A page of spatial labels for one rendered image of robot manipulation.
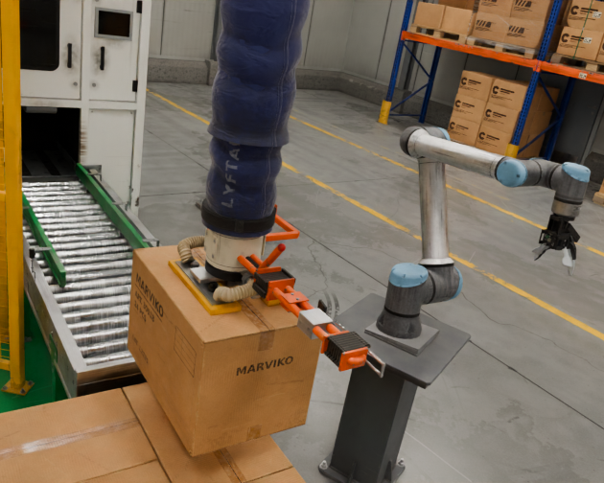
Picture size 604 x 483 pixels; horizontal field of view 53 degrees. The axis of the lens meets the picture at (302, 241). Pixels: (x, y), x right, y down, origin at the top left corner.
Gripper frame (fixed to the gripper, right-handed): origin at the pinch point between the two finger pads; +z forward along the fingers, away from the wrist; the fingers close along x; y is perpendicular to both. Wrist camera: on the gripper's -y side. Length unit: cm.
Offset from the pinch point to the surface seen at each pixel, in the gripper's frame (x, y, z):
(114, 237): -213, 91, 55
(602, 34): -383, -582, -120
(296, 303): -6, 103, 3
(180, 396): -27, 125, 39
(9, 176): -155, 153, 5
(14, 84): -150, 151, -34
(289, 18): -24, 105, -69
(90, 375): -82, 137, 61
